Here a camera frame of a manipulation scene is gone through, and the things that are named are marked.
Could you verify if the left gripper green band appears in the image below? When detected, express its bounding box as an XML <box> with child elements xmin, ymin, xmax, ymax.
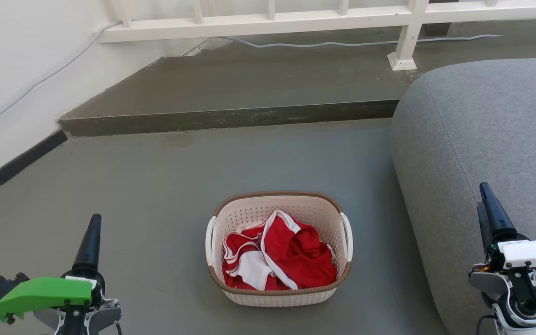
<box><xmin>0</xmin><ymin>214</ymin><xmax>122</xmax><ymax>335</ymax></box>

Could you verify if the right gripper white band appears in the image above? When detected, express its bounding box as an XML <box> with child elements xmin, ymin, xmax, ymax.
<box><xmin>468</xmin><ymin>182</ymin><xmax>536</xmax><ymax>335</ymax></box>

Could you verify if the beige perforated plastic laundry basket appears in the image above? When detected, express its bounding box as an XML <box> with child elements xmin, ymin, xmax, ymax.
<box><xmin>205</xmin><ymin>191</ymin><xmax>354</xmax><ymax>308</ymax></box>

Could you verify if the grey fabric sofa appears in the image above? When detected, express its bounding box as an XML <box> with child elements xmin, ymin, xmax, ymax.
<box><xmin>390</xmin><ymin>57</ymin><xmax>536</xmax><ymax>335</ymax></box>

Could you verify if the black baseboard strip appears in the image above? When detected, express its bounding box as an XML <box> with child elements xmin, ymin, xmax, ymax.
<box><xmin>0</xmin><ymin>129</ymin><xmax>68</xmax><ymax>205</ymax></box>

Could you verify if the red and white garment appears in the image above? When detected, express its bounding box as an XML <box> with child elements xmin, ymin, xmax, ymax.
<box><xmin>222</xmin><ymin>209</ymin><xmax>338</xmax><ymax>291</ymax></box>

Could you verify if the white wooden railing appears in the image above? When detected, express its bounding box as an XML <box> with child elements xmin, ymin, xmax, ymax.
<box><xmin>98</xmin><ymin>0</ymin><xmax>536</xmax><ymax>71</ymax></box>

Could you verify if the thin black right gripper cable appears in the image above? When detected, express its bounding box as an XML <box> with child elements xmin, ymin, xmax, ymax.
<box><xmin>476</xmin><ymin>314</ymin><xmax>499</xmax><ymax>335</ymax></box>

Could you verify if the thin grey wall cable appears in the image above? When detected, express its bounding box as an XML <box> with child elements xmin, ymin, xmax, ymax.
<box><xmin>0</xmin><ymin>22</ymin><xmax>122</xmax><ymax>134</ymax></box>

